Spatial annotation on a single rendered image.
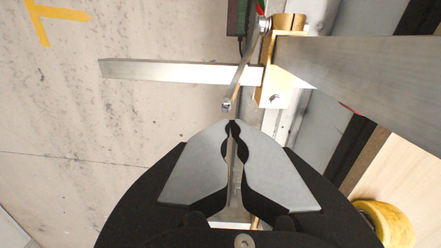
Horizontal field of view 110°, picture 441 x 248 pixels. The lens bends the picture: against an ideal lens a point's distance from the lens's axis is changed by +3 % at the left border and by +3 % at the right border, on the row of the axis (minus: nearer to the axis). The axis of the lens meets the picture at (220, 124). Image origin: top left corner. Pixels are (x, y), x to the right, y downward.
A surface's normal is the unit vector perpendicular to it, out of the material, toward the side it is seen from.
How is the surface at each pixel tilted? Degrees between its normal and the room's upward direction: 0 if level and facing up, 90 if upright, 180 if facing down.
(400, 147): 0
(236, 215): 90
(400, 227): 53
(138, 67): 0
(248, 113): 0
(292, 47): 90
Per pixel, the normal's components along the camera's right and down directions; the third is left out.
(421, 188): -0.03, 0.49
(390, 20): -1.00, -0.05
